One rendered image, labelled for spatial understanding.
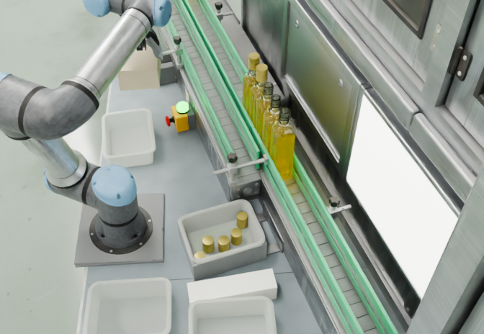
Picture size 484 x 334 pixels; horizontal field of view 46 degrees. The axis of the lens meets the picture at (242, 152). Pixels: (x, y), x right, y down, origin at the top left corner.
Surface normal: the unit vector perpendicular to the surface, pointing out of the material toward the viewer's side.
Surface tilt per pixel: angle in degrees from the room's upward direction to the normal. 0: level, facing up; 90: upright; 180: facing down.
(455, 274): 90
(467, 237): 90
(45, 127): 79
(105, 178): 11
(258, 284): 0
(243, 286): 0
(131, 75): 90
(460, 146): 90
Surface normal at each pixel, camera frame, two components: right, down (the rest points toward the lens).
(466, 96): -0.94, 0.24
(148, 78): 0.07, 0.72
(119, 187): 0.18, -0.64
